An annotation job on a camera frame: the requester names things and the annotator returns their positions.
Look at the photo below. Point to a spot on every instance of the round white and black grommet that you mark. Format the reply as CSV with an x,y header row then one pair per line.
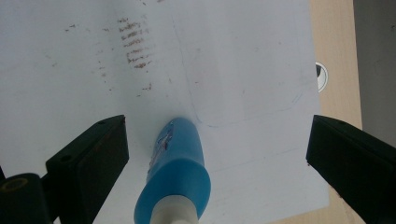
x,y
322,77

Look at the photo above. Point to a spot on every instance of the white paper sheet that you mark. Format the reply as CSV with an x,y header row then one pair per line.
x,y
243,62

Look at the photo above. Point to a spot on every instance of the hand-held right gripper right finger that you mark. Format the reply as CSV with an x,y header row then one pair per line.
x,y
351,161

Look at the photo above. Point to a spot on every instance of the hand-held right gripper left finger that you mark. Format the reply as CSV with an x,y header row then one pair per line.
x,y
93,161

